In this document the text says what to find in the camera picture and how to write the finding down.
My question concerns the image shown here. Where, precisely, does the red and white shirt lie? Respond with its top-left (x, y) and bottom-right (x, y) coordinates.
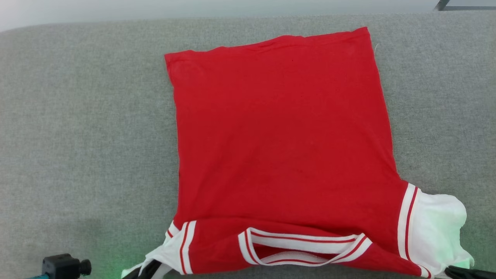
top-left (121, 26), bottom-right (475, 279)

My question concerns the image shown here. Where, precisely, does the grey fabric sofa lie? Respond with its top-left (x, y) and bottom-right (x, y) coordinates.
top-left (0, 12), bottom-right (496, 279)

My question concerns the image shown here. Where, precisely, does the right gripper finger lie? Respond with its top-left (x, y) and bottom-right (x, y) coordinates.
top-left (444, 265), bottom-right (496, 279)

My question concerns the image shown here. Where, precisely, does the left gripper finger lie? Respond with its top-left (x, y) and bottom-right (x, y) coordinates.
top-left (132, 260), bottom-right (163, 279)

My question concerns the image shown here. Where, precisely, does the black metal frame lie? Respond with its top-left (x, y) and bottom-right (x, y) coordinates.
top-left (434, 0), bottom-right (496, 11)

